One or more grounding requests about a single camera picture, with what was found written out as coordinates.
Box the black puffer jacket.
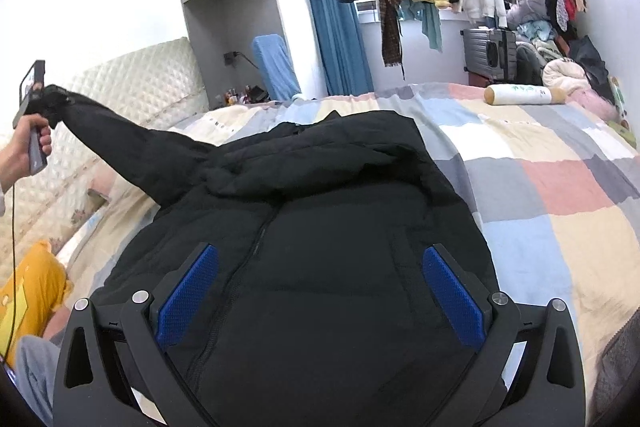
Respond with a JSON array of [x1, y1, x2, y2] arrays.
[[58, 89, 511, 427]]

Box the pile of clothes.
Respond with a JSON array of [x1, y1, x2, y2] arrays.
[[506, 0, 632, 141]]

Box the person's left hand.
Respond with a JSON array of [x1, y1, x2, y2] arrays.
[[0, 114, 52, 193]]

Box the blue jeans legs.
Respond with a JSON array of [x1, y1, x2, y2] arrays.
[[14, 335, 61, 426]]

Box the pink pillow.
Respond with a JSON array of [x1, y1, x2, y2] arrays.
[[87, 161, 128, 205]]

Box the yellow cartoon pillow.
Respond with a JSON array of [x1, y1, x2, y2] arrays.
[[0, 241, 73, 369]]

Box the cream quilted headboard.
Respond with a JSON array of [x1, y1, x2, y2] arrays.
[[1, 38, 208, 279]]

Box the patchwork pastel quilt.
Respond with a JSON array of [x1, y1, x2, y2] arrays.
[[64, 81, 640, 408]]

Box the nightstand clutter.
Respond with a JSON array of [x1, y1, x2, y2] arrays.
[[215, 86, 270, 106]]

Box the blue covered fan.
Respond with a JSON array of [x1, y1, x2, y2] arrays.
[[252, 34, 302, 102]]

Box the white cylindrical bolster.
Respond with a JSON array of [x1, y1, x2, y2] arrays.
[[484, 83, 566, 105]]

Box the blue curtain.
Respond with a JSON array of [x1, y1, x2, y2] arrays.
[[309, 0, 373, 95]]

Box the dark grey suitcase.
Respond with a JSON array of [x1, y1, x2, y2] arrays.
[[460, 28, 516, 83]]

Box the teal hanging garment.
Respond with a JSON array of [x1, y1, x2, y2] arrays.
[[400, 0, 442, 52]]

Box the black power cable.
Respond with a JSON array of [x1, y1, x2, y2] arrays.
[[2, 178, 30, 358]]

